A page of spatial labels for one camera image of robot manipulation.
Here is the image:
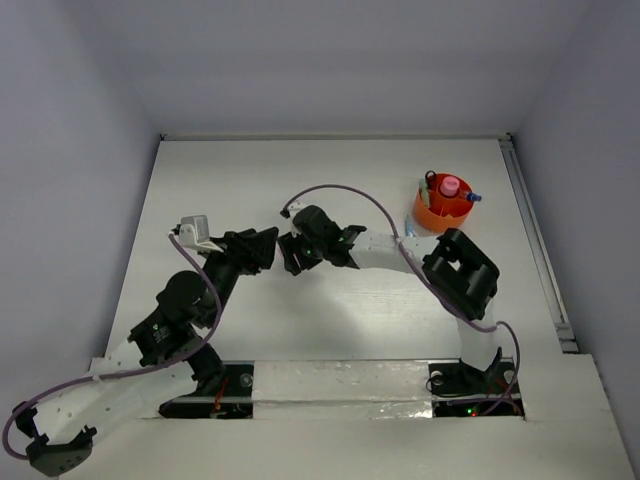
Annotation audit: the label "aluminium rail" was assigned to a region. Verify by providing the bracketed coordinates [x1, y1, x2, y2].
[498, 134, 581, 354]

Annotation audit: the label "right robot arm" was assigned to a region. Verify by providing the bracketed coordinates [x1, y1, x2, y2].
[278, 202, 501, 392]

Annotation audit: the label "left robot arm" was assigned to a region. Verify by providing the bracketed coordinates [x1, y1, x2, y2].
[7, 216, 278, 478]

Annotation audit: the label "black scissors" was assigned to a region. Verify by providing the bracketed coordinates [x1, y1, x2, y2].
[424, 170, 437, 189]

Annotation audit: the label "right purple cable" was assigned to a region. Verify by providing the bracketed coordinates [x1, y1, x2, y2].
[282, 184, 522, 416]

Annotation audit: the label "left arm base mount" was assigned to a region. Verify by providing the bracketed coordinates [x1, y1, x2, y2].
[158, 346, 254, 420]

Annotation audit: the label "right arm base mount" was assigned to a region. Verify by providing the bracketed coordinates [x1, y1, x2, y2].
[425, 359, 525, 418]

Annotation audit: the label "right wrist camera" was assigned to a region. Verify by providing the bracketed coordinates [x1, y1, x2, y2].
[280, 200, 308, 220]

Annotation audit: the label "green highlighter pen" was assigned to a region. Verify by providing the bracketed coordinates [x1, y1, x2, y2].
[419, 178, 431, 208]

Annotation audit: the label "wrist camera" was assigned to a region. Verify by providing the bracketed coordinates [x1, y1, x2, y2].
[170, 215, 221, 254]
[280, 200, 308, 220]

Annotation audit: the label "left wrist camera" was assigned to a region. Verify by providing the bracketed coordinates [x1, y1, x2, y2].
[170, 215, 221, 254]

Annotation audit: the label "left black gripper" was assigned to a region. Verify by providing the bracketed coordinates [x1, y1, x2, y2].
[201, 227, 279, 327]

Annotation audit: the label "orange round container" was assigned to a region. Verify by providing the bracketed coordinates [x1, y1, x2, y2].
[413, 172, 478, 233]

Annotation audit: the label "pink glue bottle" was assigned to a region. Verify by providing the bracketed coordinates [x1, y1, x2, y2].
[439, 176, 460, 198]

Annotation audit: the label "blue highlighter pen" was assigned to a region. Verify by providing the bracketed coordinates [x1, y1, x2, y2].
[404, 215, 418, 237]

